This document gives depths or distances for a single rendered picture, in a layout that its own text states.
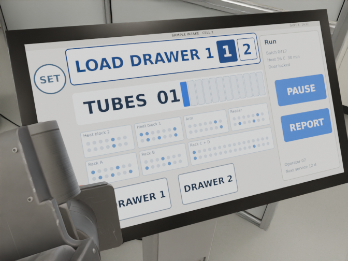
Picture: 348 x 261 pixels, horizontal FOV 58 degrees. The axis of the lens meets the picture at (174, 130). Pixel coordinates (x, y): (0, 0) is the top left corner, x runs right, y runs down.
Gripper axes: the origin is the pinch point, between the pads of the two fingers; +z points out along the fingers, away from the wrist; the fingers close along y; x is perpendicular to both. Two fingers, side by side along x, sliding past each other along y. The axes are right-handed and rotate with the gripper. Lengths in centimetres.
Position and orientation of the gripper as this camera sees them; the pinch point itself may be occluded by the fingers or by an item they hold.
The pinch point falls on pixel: (71, 207)
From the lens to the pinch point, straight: 42.9
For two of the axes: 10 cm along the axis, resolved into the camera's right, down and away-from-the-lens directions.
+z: -2.7, 0.3, 9.6
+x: 1.6, 9.9, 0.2
